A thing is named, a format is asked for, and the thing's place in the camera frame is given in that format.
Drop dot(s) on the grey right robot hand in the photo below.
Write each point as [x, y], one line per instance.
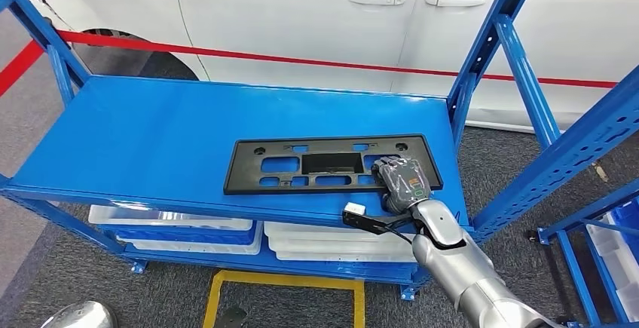
[404, 186]

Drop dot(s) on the black plastic bracket part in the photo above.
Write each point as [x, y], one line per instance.
[244, 166]

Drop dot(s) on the blue metal shelf rack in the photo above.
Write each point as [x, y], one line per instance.
[150, 131]
[574, 271]

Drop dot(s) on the chrome barrier stanchion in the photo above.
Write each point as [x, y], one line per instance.
[80, 316]

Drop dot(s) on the black car wheel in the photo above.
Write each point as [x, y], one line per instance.
[167, 68]

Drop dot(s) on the red barrier belt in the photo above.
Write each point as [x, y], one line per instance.
[20, 65]
[150, 46]

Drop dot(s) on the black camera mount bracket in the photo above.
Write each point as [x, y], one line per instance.
[369, 223]

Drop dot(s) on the white car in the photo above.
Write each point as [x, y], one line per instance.
[299, 26]

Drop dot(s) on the blue plastic bin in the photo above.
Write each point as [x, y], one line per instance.
[627, 213]
[199, 236]

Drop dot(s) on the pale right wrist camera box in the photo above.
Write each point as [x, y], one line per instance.
[354, 208]

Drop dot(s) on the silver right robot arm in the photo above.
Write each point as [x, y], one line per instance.
[464, 271]

